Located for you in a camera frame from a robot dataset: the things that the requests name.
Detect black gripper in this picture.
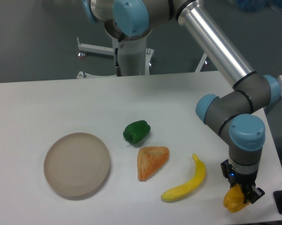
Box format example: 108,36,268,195
229,170,265,204

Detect yellow pepper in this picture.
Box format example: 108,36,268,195
223,184,250,213

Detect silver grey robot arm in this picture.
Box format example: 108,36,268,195
82,0,280,203

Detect green pepper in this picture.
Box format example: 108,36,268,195
123,120,151,144

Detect beige round plate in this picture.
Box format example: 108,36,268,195
44,133,111,200

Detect yellow banana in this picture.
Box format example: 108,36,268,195
160,154,206,202

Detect orange triangular pastry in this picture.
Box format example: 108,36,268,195
137,146,169,181

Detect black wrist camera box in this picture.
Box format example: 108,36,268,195
221,159,234,184

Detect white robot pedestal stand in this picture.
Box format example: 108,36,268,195
76,20,210,79

